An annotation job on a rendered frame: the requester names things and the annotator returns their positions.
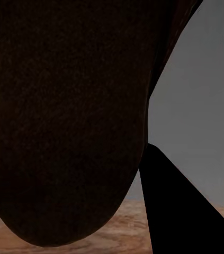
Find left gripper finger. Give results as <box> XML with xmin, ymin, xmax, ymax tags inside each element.
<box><xmin>139</xmin><ymin>143</ymin><xmax>224</xmax><ymax>254</ymax></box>

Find sandal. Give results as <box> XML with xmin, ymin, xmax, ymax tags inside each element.
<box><xmin>0</xmin><ymin>0</ymin><xmax>203</xmax><ymax>248</ymax></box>

